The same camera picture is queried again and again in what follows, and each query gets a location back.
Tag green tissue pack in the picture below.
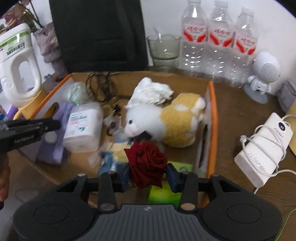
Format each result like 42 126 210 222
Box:
147 161 193 207

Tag purple cloth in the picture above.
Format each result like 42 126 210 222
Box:
37 102 74 165

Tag red rose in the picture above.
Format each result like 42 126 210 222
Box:
125 142 168 190

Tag white cotton swab box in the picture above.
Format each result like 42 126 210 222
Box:
63 102 103 153

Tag white tissue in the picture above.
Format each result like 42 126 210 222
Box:
125 77 174 109

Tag purple tissue box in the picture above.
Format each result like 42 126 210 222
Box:
0 105 18 121

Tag yellow mug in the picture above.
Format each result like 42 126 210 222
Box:
13 88 48 120

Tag yellow white plush toy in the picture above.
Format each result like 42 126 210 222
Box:
125 93 206 148

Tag red cardboard box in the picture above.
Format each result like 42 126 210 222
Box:
17 71 219 208

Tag green mesh ball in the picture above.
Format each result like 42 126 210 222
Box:
63 81 94 106

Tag white power bank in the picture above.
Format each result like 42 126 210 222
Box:
234 113 295 190

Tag white detergent jug vase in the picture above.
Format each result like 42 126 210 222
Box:
1 23 42 108

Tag grey fuzzy pouch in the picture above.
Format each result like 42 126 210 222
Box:
33 22 68 79

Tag dried pink flowers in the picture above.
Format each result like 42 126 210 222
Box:
1 1 43 35

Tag black paper bag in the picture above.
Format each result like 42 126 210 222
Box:
49 0 149 73

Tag yellow thermos jug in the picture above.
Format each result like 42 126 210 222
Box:
285 100 296 155

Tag middle water bottle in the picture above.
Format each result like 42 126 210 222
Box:
206 1 234 79

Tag water bottle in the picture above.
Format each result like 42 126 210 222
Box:
206 1 234 79
229 7 258 88
182 1 208 74

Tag left water bottle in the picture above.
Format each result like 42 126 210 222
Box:
182 1 208 74

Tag glass cup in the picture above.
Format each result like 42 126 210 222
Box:
147 27 181 72

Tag white robot speaker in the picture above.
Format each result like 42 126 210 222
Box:
243 51 280 104

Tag right water bottle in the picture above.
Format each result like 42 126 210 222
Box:
229 7 258 88

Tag white cable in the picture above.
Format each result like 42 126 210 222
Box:
239 114 296 195

